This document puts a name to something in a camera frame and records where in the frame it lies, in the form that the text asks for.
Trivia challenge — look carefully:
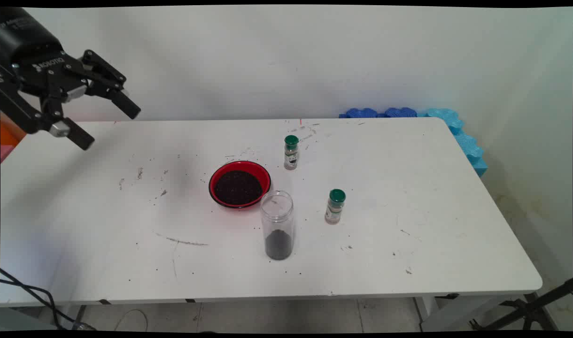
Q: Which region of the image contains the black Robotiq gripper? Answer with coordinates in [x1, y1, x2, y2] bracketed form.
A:
[0, 7, 141, 151]

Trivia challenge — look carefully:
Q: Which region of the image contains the clear plastic jar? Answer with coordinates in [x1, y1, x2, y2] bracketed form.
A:
[260, 190, 294, 261]

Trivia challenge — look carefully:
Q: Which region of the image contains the orange object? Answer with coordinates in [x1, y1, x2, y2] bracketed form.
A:
[0, 113, 26, 148]

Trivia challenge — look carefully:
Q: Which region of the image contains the red bowl with dark seeds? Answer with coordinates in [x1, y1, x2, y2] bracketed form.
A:
[209, 161, 271, 209]

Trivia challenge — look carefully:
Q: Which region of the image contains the green lid spice jar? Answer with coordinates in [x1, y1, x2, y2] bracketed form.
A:
[325, 189, 346, 225]
[284, 135, 299, 170]

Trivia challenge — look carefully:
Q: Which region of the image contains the white table leg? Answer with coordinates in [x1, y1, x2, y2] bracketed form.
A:
[56, 305, 87, 330]

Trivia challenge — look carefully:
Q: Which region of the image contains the light blue foam mat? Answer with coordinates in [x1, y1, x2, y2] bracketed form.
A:
[418, 108, 488, 178]

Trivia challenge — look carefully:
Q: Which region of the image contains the black tripod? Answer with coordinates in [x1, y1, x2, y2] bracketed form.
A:
[470, 278, 573, 331]

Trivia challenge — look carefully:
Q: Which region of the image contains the thin white cable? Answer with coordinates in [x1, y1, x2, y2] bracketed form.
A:
[114, 309, 149, 331]

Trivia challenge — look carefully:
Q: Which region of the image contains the white table leg frame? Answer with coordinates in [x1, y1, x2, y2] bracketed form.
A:
[414, 295, 541, 331]

